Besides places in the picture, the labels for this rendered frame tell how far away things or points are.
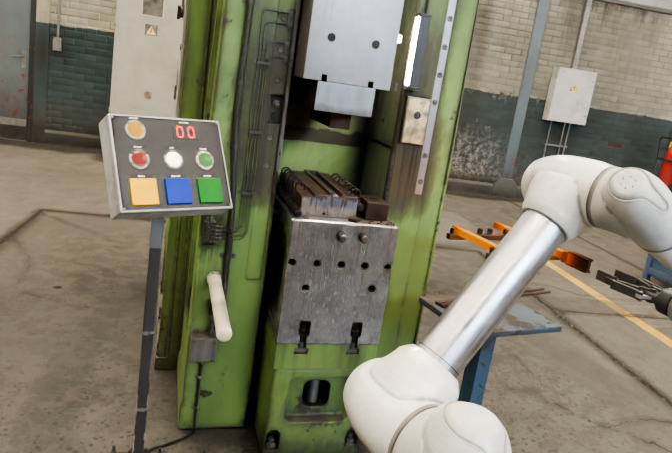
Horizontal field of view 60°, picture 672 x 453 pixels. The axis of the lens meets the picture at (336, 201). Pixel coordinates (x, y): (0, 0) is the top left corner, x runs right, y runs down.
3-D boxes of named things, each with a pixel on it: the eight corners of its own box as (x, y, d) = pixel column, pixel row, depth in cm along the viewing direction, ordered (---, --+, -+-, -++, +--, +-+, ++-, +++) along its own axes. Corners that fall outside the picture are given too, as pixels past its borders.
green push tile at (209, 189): (224, 202, 173) (220, 177, 175) (201, 202, 168) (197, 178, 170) (221, 203, 175) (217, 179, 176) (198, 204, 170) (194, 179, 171)
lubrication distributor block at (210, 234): (219, 252, 205) (223, 214, 202) (201, 251, 203) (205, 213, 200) (218, 249, 208) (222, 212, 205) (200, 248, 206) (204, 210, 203)
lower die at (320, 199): (355, 219, 203) (358, 195, 202) (299, 214, 198) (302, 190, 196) (325, 191, 243) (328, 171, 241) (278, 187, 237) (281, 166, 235)
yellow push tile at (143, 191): (159, 204, 160) (156, 178, 162) (132, 205, 155) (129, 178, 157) (157, 205, 162) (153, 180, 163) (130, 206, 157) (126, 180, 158)
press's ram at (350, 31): (413, 94, 198) (434, -30, 190) (302, 78, 187) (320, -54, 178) (373, 87, 237) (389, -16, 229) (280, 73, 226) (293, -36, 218)
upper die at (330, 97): (371, 117, 196) (375, 89, 194) (313, 110, 190) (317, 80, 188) (338, 106, 235) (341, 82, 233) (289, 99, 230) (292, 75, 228)
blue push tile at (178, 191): (193, 203, 167) (189, 178, 168) (168, 203, 162) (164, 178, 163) (190, 204, 168) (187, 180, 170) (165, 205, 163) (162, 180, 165)
